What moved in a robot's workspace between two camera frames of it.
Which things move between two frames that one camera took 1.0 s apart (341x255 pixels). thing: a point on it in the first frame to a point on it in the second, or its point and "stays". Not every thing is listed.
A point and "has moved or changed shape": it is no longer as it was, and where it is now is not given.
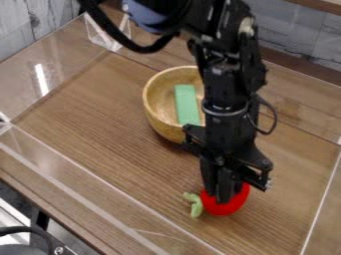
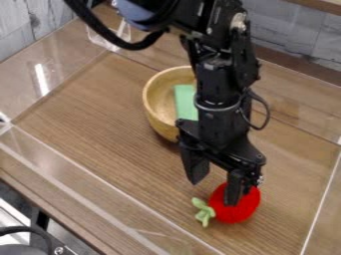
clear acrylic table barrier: (54, 213) stays
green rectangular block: (186, 105) stays
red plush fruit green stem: (203, 200) has moved or changed shape
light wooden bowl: (159, 99) stays
